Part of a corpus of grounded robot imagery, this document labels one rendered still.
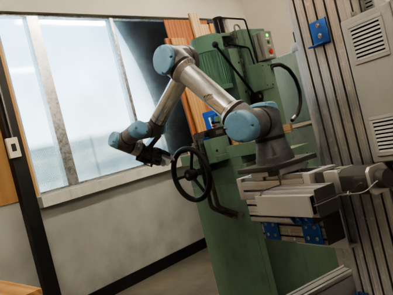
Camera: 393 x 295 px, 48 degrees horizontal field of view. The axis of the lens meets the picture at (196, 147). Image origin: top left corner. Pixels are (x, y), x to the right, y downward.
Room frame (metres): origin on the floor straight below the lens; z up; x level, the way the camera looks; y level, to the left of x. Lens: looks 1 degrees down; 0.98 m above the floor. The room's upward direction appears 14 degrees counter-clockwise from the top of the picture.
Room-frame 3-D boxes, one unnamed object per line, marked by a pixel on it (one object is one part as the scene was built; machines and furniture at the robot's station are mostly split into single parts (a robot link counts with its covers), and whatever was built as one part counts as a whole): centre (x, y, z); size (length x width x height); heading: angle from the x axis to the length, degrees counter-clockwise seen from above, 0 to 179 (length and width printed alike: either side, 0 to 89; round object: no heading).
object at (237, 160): (2.43, -0.15, 0.82); 0.40 x 0.21 x 0.04; 42
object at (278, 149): (1.73, -0.29, 0.87); 0.15 x 0.15 x 0.10
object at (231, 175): (2.55, -0.28, 0.76); 0.57 x 0.45 x 0.09; 132
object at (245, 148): (2.37, -0.14, 0.87); 0.61 x 0.30 x 0.06; 42
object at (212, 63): (2.47, -0.19, 1.35); 0.18 x 0.18 x 0.31
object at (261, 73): (2.50, -0.45, 1.22); 0.09 x 0.08 x 0.15; 132
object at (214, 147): (2.31, -0.08, 0.91); 0.15 x 0.14 x 0.09; 42
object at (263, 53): (2.58, -0.52, 1.40); 0.10 x 0.06 x 0.16; 132
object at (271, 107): (1.72, -0.28, 0.98); 0.13 x 0.12 x 0.14; 142
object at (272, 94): (2.66, -0.41, 1.16); 0.22 x 0.22 x 0.72; 42
